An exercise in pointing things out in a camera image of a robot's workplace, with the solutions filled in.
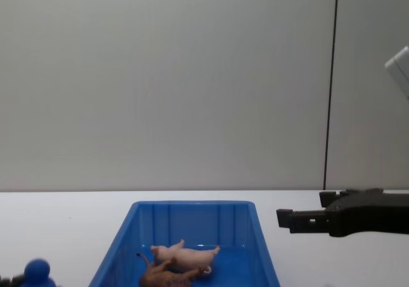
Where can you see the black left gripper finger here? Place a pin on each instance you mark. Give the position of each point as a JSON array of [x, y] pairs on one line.
[[11, 282]]

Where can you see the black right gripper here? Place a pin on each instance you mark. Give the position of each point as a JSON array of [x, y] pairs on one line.
[[370, 213]]

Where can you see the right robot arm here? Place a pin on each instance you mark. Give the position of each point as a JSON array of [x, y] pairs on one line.
[[399, 73]]

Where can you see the blue rounded plastic toy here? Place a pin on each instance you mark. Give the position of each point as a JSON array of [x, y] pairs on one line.
[[37, 272]]

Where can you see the blue plastic bin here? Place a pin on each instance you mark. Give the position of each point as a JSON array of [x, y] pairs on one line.
[[121, 236]]

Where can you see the pink toy pig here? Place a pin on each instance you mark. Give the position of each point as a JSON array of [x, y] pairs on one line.
[[188, 255]]

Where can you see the brown toy animal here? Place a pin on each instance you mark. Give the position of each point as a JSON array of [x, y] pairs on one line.
[[159, 275]]

